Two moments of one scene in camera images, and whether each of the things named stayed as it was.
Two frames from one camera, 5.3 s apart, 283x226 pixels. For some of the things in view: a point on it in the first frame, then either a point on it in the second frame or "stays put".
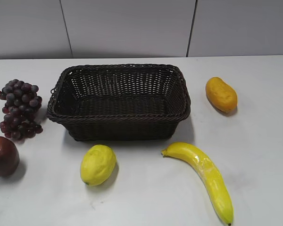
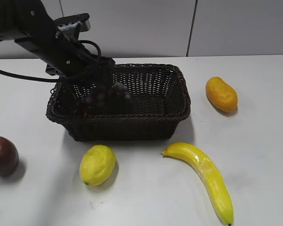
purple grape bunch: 21,103 to 104,99
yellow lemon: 98,165 stays put
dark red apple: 4,157 stays put
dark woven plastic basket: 120,101 stays put
